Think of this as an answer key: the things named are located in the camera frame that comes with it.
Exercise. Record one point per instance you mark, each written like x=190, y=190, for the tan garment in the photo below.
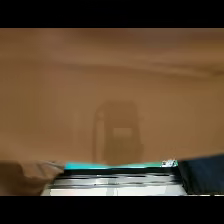
x=110, y=83

